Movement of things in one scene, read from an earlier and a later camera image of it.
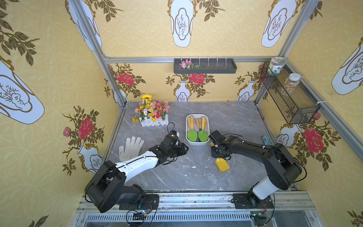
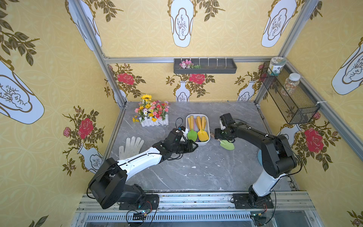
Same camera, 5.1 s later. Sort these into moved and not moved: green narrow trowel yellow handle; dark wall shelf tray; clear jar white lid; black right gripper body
Moved: black right gripper body
Not moved: clear jar white lid; green narrow trowel yellow handle; dark wall shelf tray
